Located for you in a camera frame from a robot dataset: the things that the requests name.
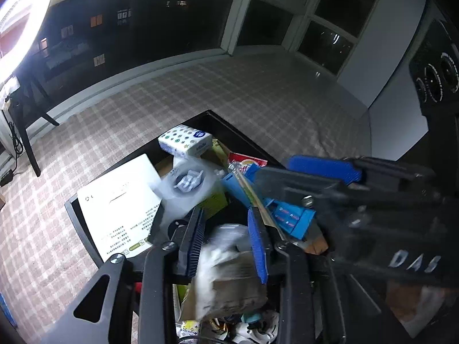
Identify clear bag with white part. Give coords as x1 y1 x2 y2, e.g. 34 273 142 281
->
149 156 225 223

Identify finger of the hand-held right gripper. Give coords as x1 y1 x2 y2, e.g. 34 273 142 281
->
287 155 434 187
251 167 345 208

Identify dotted white tissue pack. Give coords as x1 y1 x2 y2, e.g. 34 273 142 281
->
158 124 213 157

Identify white plug adapter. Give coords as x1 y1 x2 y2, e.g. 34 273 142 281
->
233 312 280 344

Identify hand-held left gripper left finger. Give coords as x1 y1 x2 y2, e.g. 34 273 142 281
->
41 206 207 344

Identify white ring light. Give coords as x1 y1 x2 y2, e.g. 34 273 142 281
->
0 0 56 90

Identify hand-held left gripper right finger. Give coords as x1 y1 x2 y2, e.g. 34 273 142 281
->
247 207 391 344

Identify paper-wrapped chopsticks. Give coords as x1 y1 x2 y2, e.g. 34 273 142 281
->
229 165 287 241

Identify red snack packet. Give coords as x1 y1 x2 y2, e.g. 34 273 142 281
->
227 151 269 173

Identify black storage box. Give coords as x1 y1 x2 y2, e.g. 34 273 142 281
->
65 109 345 344

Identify pink plaid blanket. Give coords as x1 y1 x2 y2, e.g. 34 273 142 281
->
0 57 372 344

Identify white window frame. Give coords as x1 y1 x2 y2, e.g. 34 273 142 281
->
46 0 388 115

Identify white snack packet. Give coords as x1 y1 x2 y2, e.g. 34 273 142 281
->
176 319 201 339

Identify white flat box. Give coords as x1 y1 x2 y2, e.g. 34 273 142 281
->
77 153 166 263

